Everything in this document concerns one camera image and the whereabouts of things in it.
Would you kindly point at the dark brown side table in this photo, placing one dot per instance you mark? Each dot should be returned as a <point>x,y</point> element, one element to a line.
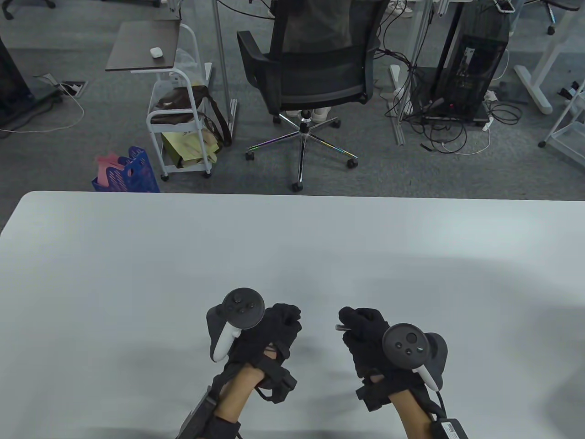
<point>141,45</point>

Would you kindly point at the pink paper sheets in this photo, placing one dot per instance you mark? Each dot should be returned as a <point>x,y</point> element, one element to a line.
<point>109,162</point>

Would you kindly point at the white metal trolley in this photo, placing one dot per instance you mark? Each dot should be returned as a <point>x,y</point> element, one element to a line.
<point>569,141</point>

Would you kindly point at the black mesh office chair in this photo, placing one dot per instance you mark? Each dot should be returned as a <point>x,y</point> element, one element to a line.
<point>320,77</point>

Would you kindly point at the floor socket box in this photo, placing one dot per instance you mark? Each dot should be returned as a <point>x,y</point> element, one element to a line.
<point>73,88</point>

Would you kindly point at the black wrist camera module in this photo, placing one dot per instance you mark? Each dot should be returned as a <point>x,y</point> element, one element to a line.
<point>279,386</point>
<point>372,395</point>

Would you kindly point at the person's left forearm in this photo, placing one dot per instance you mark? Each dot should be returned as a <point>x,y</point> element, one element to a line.
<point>237,393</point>

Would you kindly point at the aluminium profile desk leg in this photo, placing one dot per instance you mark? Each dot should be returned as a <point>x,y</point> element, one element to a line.
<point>420,32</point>

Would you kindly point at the white rolling cart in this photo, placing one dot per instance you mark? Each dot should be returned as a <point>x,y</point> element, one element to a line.
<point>187,169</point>

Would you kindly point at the person's right forearm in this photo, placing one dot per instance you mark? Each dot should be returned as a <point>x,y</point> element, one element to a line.
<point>411,411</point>

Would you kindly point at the office chair base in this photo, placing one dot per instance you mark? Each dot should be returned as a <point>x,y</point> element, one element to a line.
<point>551,30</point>

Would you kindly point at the silver aluminium post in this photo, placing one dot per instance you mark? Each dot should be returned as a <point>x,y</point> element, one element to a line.
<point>221,55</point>

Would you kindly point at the blue plastic basket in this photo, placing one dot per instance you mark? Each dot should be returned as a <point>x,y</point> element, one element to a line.
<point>137,176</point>

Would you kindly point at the white desk leg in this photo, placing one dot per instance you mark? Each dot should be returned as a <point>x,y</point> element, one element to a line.
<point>534,87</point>

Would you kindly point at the person's right hand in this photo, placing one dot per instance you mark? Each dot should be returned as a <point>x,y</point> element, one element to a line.
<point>365,338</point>

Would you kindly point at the black and white handheld controller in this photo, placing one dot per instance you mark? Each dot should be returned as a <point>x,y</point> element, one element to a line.
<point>240,308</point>
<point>404,343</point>

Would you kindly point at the person's left hand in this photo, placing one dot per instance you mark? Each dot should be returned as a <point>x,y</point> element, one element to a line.
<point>274,329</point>

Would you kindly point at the white earbuds case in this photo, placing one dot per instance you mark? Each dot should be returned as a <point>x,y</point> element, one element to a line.
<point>156,52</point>

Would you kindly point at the brown leather bag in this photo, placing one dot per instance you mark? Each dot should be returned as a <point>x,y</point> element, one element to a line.
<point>183,98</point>

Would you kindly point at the white power adapter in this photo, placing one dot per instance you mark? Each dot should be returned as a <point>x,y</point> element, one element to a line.
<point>490,95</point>

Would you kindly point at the clear plastic bag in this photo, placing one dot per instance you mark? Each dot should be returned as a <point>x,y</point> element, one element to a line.
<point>185,61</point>

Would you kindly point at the black computer tower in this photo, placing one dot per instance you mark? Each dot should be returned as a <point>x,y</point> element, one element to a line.
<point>475,50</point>

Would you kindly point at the yellow-green paper bag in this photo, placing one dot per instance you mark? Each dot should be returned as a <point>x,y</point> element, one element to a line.
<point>185,146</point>

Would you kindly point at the black forearm pack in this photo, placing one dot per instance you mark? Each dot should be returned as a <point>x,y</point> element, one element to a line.
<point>450,427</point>
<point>196,411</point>

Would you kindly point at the black stand base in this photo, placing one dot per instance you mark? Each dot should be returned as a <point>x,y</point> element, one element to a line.
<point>18,98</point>

